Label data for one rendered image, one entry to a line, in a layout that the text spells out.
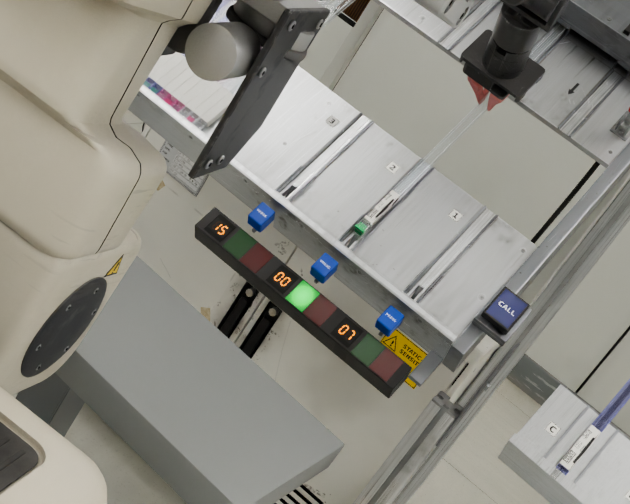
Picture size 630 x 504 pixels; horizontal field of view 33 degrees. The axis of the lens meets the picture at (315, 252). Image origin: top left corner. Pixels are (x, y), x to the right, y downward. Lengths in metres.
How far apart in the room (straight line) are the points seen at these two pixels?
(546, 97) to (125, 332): 0.73
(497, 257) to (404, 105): 2.01
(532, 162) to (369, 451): 1.69
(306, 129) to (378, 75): 1.96
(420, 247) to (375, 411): 0.43
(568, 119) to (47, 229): 0.95
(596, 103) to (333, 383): 0.62
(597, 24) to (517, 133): 1.69
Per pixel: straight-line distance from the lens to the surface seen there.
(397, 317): 1.35
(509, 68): 1.45
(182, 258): 1.86
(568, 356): 3.38
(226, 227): 1.41
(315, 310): 1.36
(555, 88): 1.61
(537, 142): 3.30
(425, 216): 1.44
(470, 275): 1.41
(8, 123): 0.82
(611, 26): 1.64
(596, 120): 1.60
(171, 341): 1.23
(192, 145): 1.47
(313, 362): 1.78
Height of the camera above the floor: 1.20
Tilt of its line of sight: 21 degrees down
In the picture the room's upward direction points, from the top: 33 degrees clockwise
